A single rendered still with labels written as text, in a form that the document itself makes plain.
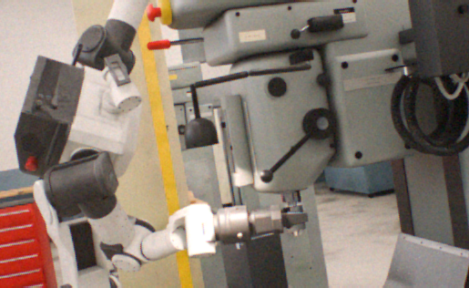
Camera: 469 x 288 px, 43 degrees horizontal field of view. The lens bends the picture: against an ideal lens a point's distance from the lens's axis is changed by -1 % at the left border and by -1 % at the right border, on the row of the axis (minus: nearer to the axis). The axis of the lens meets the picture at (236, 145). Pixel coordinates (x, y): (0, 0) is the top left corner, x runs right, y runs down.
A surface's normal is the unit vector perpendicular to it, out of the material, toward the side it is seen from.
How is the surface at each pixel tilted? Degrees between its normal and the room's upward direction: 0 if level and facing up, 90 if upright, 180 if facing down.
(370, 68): 90
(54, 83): 59
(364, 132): 90
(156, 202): 90
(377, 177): 90
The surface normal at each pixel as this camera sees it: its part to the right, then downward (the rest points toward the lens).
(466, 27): 0.29, 0.00
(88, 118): 0.43, -0.56
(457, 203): -0.95, 0.17
